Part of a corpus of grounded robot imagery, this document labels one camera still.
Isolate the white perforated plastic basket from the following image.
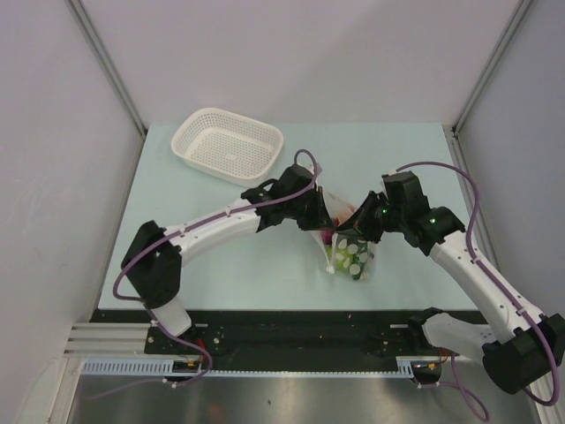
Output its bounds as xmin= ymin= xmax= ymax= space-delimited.
xmin=170 ymin=108 xmax=284 ymax=187

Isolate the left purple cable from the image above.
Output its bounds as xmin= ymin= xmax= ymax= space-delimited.
xmin=83 ymin=148 xmax=322 ymax=401

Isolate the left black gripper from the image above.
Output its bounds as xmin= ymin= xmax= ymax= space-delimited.
xmin=284 ymin=186 xmax=335 ymax=231

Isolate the green fake fruit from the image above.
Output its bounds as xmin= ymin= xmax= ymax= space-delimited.
xmin=332 ymin=247 xmax=353 ymax=273

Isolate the red orange fake fruit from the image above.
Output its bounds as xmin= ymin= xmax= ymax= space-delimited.
xmin=334 ymin=206 xmax=356 ymax=226

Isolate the purple fake fruit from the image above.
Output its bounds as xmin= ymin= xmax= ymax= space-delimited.
xmin=320 ymin=230 xmax=335 ymax=245

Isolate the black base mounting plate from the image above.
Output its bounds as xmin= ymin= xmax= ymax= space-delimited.
xmin=90 ymin=308 xmax=463 ymax=372

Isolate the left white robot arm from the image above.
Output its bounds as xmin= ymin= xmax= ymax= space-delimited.
xmin=118 ymin=186 xmax=334 ymax=353

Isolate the white slotted cable duct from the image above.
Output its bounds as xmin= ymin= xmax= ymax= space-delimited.
xmin=80 ymin=358 xmax=414 ymax=379

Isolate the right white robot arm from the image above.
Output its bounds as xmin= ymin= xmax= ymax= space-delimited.
xmin=336 ymin=192 xmax=564 ymax=394

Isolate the purple cable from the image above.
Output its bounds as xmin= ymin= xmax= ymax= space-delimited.
xmin=83 ymin=148 xmax=322 ymax=401
xmin=388 ymin=160 xmax=557 ymax=420

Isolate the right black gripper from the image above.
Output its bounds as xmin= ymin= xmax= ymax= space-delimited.
xmin=335 ymin=191 xmax=405 ymax=245

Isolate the polka dot zip bag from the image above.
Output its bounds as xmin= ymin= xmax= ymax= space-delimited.
xmin=310 ymin=192 xmax=376 ymax=282

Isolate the left aluminium frame post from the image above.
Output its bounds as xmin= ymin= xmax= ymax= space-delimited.
xmin=64 ymin=0 xmax=148 ymax=140

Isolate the right aluminium frame post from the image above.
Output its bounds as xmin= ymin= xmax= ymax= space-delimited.
xmin=451 ymin=0 xmax=537 ymax=135

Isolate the aluminium rail bottom left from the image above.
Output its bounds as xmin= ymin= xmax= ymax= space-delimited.
xmin=64 ymin=322 xmax=150 ymax=357

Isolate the aluminium frame post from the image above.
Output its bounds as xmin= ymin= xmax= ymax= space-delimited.
xmin=64 ymin=0 xmax=148 ymax=140
xmin=451 ymin=0 xmax=537 ymax=135

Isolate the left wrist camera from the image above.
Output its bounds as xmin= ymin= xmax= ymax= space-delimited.
xmin=270 ymin=164 xmax=316 ymax=200

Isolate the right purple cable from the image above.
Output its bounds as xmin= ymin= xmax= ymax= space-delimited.
xmin=388 ymin=160 xmax=557 ymax=420

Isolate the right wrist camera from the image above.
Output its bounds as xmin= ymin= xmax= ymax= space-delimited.
xmin=382 ymin=171 xmax=430 ymax=214

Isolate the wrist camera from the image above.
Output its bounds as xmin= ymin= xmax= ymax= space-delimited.
xmin=270 ymin=164 xmax=316 ymax=200
xmin=382 ymin=171 xmax=430 ymax=214

